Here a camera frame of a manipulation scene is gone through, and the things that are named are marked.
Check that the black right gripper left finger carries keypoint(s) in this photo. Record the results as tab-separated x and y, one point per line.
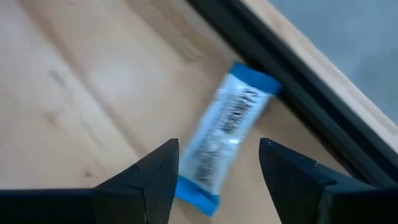
149	186

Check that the white blue Hershey's candy bar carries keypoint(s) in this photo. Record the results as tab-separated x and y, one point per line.
224	130

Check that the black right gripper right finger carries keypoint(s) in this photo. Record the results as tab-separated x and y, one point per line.
289	186

